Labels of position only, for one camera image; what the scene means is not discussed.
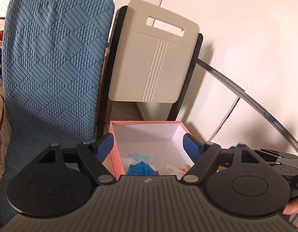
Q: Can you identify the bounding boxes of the person's right hand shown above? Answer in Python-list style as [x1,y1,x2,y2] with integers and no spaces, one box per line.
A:
[283,198,298,227]

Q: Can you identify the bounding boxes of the beige folding chair back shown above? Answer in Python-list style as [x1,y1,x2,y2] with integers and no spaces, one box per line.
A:
[109,0,199,103]

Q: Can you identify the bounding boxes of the light blue face mask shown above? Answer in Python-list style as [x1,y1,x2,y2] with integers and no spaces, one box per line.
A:
[128,152,154,165]

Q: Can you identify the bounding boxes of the blue white snack bag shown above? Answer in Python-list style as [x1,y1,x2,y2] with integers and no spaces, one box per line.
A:
[127,161,159,176]

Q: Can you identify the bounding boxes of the pink cardboard box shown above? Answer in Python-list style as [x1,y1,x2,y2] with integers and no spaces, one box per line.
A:
[109,121,194,179]

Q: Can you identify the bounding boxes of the blue textured chair cover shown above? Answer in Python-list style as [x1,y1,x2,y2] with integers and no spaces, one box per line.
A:
[0,0,115,224]

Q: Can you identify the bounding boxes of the black curved metal rail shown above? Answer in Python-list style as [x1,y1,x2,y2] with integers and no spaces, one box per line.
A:
[196,59,298,153]

